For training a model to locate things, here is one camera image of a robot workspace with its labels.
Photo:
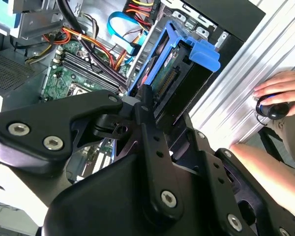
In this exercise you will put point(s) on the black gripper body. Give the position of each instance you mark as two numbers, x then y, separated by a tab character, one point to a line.
100	209

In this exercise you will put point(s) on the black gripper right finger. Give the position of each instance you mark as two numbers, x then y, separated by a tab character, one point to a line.
216	172

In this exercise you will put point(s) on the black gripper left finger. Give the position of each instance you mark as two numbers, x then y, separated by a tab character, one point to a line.
39	130

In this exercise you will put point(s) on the hard disk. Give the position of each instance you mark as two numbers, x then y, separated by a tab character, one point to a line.
204	55

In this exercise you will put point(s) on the person's hand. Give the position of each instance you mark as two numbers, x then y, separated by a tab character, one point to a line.
290	86

